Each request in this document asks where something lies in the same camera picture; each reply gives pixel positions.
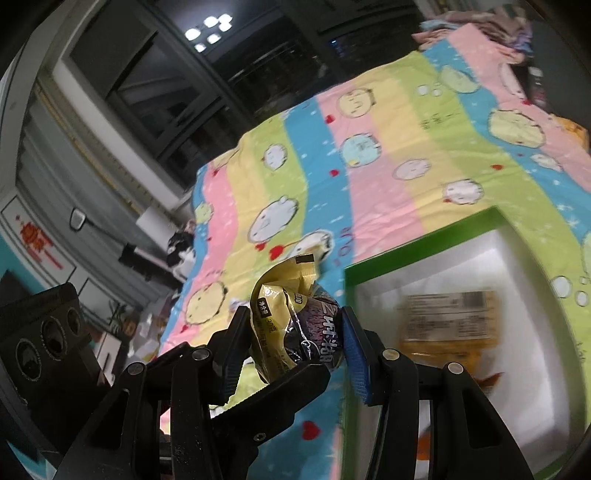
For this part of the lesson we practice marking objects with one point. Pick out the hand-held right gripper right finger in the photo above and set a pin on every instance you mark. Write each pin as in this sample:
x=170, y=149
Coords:
x=356, y=360

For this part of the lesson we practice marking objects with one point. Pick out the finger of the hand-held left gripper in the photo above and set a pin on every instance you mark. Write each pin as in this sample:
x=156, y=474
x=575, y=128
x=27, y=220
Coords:
x=286, y=397

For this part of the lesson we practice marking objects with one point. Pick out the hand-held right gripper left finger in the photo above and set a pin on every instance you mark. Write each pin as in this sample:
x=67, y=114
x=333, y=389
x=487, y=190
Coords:
x=229, y=374

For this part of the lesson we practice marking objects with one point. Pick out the black and yellow snack packet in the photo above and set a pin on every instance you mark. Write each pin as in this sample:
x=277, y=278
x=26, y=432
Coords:
x=295, y=323

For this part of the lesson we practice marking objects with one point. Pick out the large yellow snack packet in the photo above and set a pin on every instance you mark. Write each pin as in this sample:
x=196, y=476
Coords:
x=448, y=323

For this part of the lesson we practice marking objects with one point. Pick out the green box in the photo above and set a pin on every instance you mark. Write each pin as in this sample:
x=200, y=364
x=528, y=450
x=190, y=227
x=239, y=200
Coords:
x=508, y=258

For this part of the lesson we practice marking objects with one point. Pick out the black box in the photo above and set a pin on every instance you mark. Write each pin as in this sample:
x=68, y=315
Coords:
x=136, y=261

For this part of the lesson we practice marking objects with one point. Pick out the black and white cloth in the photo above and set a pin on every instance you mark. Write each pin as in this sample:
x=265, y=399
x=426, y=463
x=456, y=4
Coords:
x=181, y=251

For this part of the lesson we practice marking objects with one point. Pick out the black framed mirror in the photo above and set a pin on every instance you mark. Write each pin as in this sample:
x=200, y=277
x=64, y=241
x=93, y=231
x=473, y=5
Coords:
x=77, y=218

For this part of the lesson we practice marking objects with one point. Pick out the white cylindrical container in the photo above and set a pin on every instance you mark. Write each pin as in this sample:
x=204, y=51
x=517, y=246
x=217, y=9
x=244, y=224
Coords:
x=154, y=221

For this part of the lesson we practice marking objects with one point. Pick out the printed striped blanket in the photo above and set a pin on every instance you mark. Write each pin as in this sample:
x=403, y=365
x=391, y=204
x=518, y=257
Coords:
x=392, y=138

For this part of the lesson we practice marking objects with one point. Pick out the yellow cup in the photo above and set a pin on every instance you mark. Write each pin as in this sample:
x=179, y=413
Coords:
x=575, y=131

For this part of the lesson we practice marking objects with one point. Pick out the pile of folded clothes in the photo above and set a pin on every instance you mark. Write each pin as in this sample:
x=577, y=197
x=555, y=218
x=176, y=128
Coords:
x=471, y=27

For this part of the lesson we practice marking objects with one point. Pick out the red wall decoration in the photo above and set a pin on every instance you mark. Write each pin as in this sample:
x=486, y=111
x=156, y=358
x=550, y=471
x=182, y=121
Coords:
x=37, y=242

